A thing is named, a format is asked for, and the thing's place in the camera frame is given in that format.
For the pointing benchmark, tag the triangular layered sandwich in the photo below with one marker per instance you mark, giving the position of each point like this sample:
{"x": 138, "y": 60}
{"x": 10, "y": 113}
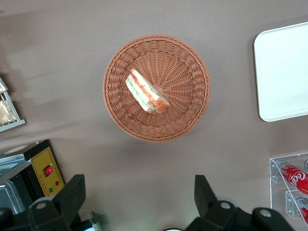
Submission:
{"x": 144, "y": 92}

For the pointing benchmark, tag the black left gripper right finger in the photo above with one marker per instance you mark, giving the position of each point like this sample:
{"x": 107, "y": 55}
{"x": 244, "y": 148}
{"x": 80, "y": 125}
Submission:
{"x": 211, "y": 211}

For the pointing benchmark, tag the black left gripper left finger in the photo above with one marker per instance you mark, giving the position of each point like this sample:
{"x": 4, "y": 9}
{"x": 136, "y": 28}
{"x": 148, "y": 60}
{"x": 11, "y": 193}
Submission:
{"x": 65, "y": 207}

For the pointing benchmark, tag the bagged rice cracker snack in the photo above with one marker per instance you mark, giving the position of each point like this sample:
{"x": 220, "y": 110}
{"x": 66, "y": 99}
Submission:
{"x": 6, "y": 113}

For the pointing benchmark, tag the round brown wicker basket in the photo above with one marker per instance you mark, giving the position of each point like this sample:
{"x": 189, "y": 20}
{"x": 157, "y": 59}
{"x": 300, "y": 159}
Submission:
{"x": 183, "y": 72}

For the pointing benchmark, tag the red cola bottle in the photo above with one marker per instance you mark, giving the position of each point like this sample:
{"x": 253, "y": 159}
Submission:
{"x": 303, "y": 208}
{"x": 293, "y": 178}

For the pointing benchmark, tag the clear acrylic bottle rack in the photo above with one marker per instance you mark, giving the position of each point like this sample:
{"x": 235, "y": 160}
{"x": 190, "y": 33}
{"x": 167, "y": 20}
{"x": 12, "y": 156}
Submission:
{"x": 276, "y": 192}

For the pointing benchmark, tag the beige rectangular tray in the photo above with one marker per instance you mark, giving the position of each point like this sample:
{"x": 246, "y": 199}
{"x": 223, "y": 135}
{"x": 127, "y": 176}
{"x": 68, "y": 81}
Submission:
{"x": 284, "y": 72}

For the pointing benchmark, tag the metal warmer pan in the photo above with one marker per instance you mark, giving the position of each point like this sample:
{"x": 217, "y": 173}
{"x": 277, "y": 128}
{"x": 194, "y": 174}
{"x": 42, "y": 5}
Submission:
{"x": 8, "y": 197}

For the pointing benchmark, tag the black food warmer yellow panel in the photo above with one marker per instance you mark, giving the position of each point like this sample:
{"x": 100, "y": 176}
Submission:
{"x": 45, "y": 166}

